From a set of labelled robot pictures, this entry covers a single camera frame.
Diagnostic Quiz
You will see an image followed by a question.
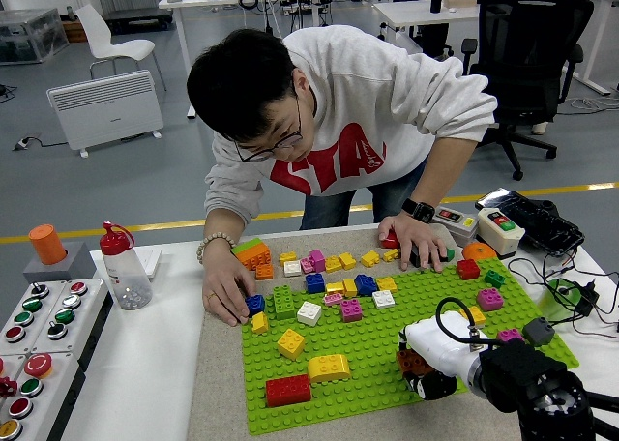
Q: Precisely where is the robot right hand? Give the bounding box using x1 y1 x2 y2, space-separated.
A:
397 309 490 402

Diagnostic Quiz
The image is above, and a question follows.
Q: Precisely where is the person's right hand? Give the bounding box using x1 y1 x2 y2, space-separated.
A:
201 241 258 328

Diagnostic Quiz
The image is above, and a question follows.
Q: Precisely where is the person's left hand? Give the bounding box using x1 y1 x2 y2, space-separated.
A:
376 212 449 275

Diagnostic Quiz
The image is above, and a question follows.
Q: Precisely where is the brown brick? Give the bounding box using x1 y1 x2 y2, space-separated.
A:
396 347 434 377

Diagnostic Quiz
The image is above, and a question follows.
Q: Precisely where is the yellow and white brick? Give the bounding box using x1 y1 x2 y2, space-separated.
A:
458 306 487 328

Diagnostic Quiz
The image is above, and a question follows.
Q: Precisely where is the green studded baseplate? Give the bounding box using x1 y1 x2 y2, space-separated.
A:
240 256 580 436

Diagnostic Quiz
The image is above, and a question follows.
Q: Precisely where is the dark grey slope brick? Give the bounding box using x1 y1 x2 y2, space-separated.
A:
521 316 556 348

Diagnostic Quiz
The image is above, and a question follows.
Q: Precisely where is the green translucent cup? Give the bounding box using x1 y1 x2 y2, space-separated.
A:
537 277 580 322

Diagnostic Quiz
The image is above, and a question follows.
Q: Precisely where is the black smartwatch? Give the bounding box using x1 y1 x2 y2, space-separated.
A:
400 196 437 225

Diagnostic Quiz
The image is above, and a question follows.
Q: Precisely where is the orange long brick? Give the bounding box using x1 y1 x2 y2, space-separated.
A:
236 243 273 272

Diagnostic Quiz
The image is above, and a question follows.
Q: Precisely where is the grey push-button box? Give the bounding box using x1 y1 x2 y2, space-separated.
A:
432 203 481 250

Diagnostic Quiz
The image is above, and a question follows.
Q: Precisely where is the lime green flat brick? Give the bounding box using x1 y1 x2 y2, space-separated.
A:
231 237 265 255

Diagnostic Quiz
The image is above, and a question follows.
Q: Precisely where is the orange fruit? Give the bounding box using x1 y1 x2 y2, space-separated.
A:
461 241 499 262

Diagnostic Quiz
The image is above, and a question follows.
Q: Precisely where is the lime green tall brick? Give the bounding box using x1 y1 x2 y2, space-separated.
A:
273 284 296 321

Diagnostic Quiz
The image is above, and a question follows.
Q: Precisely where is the white flat panel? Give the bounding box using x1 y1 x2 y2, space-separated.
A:
130 246 163 280

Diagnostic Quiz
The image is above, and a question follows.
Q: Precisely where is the beige push-button box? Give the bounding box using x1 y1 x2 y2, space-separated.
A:
476 207 526 261

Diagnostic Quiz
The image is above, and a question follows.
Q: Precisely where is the large yellow brick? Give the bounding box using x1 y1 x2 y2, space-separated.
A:
276 328 307 362

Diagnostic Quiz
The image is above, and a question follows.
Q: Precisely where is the grey-brown mat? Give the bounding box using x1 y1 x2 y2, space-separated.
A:
186 221 562 441

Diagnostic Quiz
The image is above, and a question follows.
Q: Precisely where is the clear bottle red cap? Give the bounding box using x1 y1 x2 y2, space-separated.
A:
98 220 154 312

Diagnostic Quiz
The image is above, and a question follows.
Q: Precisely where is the yellow curved brick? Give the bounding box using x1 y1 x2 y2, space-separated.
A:
307 353 352 384

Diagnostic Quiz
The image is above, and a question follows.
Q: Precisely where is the black handheld controller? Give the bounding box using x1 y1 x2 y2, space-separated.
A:
474 186 585 259

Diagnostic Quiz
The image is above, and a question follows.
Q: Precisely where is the red long brick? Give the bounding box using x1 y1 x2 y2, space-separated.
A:
264 374 313 409

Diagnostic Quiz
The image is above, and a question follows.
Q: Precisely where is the grey block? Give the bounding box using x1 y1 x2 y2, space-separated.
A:
21 241 99 286

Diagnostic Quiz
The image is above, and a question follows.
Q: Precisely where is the standing person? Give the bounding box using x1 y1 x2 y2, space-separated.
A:
186 23 499 327

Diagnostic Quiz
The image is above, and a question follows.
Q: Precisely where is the grey four-button control box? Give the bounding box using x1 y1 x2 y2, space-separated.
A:
0 279 67 356
29 278 113 372

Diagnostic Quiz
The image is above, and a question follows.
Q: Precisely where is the black office chair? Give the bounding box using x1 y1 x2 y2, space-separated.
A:
458 0 597 182

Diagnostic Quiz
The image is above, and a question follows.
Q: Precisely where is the orange cylinder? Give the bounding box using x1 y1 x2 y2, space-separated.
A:
27 223 68 266

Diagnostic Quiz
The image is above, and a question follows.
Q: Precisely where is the white panel heater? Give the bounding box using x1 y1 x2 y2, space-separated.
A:
45 69 165 159

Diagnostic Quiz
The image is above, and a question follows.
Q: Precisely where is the grey emergency-stop control box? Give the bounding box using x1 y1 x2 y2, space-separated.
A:
0 351 89 441

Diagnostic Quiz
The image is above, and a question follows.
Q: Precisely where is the black floor plug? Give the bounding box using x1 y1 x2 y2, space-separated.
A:
11 134 44 153

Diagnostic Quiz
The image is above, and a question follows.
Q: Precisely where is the white chair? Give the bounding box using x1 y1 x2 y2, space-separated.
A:
74 4 168 93

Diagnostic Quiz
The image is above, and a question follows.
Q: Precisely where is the black platform dolly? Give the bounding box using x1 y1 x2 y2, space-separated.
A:
102 6 174 35

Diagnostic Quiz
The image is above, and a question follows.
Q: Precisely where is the wooden box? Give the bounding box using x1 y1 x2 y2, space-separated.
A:
61 18 90 44

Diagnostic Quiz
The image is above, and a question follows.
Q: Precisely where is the clear storage crate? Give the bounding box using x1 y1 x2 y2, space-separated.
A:
0 8 71 67

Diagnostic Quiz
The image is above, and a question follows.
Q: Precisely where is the bead bracelet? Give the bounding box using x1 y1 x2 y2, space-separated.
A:
195 231 238 266

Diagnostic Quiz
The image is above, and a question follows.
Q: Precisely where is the black plug with cord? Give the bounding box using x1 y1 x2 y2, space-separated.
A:
506 254 619 341

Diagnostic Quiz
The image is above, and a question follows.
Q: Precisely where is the black cable bundle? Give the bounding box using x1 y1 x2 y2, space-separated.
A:
236 0 336 39

